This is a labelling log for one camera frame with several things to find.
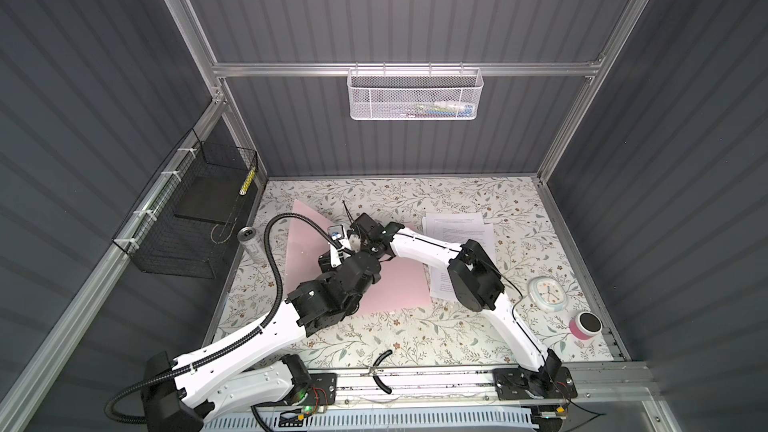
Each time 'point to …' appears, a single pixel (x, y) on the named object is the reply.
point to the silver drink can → (248, 236)
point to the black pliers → (373, 370)
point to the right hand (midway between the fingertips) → (347, 277)
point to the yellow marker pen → (247, 182)
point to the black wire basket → (178, 223)
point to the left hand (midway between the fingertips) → (351, 249)
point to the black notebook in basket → (215, 198)
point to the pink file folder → (401, 280)
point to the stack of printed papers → (457, 227)
